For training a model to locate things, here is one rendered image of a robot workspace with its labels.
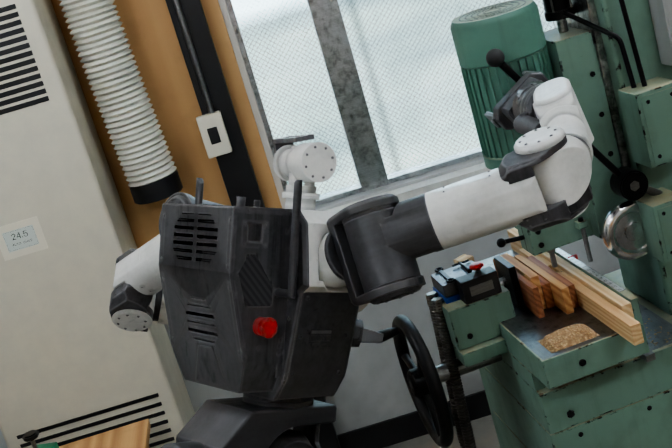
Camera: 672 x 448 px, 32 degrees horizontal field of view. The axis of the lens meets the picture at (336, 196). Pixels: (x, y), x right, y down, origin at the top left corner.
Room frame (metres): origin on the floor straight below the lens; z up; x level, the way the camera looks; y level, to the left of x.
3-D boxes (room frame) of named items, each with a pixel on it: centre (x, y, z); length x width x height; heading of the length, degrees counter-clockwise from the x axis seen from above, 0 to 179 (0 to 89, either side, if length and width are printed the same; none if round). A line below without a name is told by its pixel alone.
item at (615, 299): (2.28, -0.42, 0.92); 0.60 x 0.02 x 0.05; 9
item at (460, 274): (2.25, -0.21, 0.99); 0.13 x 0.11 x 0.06; 9
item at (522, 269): (2.28, -0.33, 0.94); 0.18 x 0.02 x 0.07; 9
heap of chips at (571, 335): (2.02, -0.35, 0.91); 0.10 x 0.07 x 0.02; 99
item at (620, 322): (2.19, -0.41, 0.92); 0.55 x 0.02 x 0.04; 9
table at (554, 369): (2.26, -0.29, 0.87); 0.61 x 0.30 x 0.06; 9
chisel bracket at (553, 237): (2.27, -0.42, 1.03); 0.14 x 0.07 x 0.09; 99
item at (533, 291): (2.26, -0.31, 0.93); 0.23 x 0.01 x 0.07; 9
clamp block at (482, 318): (2.25, -0.21, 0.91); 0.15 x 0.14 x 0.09; 9
